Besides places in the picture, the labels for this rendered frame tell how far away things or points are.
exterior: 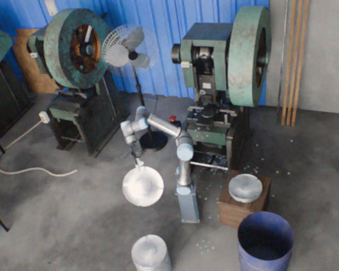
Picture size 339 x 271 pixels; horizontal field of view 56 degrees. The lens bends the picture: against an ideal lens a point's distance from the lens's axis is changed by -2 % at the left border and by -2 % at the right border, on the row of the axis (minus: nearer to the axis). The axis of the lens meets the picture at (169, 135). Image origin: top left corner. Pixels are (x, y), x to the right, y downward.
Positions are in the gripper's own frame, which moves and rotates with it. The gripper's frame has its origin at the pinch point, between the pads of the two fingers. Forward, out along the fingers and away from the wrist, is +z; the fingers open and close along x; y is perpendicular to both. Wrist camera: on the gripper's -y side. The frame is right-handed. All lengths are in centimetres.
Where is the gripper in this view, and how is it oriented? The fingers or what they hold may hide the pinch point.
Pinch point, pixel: (138, 170)
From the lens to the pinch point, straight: 232.3
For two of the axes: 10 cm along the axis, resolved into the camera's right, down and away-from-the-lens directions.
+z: 3.2, 9.4, -0.8
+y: 9.4, -3.1, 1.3
